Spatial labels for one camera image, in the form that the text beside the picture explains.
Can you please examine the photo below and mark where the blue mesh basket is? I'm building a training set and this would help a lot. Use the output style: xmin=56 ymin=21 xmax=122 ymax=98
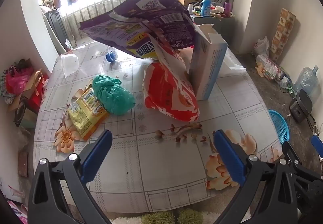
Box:
xmin=268 ymin=110 xmax=290 ymax=145

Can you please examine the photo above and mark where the grey cabinet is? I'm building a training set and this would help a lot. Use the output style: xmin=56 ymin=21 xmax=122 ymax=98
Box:
xmin=192 ymin=16 xmax=236 ymax=48

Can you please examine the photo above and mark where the white plastic sheet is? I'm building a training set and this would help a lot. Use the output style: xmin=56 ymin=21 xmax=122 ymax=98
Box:
xmin=217 ymin=54 xmax=248 ymax=78

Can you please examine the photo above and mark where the white plastic shopping bag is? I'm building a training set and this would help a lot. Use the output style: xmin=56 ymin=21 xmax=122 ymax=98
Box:
xmin=253 ymin=36 xmax=270 ymax=58

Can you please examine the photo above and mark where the white and blue carton box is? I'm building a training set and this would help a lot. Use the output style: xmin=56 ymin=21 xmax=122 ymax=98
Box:
xmin=188 ymin=23 xmax=229 ymax=101

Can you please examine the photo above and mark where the pile of bottles and cans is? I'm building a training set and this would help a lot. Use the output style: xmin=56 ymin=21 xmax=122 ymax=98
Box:
xmin=279 ymin=68 xmax=297 ymax=94

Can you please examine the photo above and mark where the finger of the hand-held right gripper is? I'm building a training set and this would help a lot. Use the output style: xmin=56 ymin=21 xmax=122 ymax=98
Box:
xmin=282 ymin=141 xmax=323 ymax=182
xmin=311 ymin=135 xmax=323 ymax=159

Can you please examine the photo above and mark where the green fuzzy slipper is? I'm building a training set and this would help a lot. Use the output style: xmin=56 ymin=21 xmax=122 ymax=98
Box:
xmin=177 ymin=209 xmax=203 ymax=224
xmin=141 ymin=211 xmax=176 ymax=224

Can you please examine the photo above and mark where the black rice cooker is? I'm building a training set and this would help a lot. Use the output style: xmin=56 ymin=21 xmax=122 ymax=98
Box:
xmin=289 ymin=89 xmax=313 ymax=123

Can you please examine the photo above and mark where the yellow snack packet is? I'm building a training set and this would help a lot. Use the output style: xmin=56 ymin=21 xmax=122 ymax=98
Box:
xmin=67 ymin=86 xmax=110 ymax=141

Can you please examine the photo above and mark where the black round pan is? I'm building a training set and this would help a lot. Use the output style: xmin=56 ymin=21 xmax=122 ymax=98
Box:
xmin=14 ymin=102 xmax=27 ymax=127

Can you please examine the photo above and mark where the purple snack bag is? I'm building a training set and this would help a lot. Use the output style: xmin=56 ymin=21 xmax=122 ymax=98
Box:
xmin=79 ymin=0 xmax=200 ymax=60

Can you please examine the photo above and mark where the clear plastic cup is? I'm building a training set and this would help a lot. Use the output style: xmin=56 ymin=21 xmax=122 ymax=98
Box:
xmin=60 ymin=54 xmax=80 ymax=78

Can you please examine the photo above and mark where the pile of flattened packaging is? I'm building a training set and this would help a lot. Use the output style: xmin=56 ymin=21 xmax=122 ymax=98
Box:
xmin=255 ymin=54 xmax=280 ymax=81

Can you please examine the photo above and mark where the dark grey panel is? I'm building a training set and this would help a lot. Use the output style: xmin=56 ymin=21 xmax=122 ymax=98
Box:
xmin=43 ymin=9 xmax=71 ymax=55

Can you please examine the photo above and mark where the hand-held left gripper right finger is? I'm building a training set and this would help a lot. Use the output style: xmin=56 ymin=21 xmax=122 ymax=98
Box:
xmin=213 ymin=129 xmax=299 ymax=224

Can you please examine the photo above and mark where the red and white snack bag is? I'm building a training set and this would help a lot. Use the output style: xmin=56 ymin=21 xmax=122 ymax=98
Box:
xmin=142 ymin=35 xmax=200 ymax=123

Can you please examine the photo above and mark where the tall tile-patterned box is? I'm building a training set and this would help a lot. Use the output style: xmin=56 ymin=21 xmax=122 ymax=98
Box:
xmin=270 ymin=8 xmax=296 ymax=63

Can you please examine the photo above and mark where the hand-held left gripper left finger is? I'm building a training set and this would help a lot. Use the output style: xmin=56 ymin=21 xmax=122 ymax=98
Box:
xmin=28 ymin=129 xmax=113 ymax=224

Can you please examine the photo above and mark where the pink plastic bag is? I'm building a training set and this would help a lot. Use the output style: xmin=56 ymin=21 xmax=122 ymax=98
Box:
xmin=5 ymin=66 xmax=34 ymax=96

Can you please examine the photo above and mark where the floral tablecloth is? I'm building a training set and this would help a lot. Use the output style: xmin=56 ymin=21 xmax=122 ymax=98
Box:
xmin=33 ymin=42 xmax=283 ymax=214

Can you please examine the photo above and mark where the blue detergent bottle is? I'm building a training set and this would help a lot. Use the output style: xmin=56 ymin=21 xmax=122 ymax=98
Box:
xmin=200 ymin=0 xmax=212 ymax=17

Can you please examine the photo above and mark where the green plastic bag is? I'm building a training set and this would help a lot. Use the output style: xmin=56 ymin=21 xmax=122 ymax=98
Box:
xmin=92 ymin=75 xmax=136 ymax=116

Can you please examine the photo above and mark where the red paper bag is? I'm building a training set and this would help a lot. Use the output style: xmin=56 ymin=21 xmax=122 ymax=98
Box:
xmin=26 ymin=71 xmax=49 ymax=113

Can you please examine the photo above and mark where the empty blue water jug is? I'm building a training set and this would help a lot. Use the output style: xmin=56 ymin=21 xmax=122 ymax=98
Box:
xmin=293 ymin=65 xmax=319 ymax=96

